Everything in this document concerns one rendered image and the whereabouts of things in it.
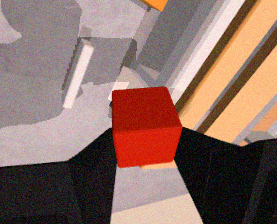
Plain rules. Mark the red cube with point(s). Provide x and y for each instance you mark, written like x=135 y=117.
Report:
x=146 y=127

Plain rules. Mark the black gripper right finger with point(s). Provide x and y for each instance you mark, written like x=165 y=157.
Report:
x=224 y=180

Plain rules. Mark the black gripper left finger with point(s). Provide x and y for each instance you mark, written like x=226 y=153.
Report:
x=81 y=188

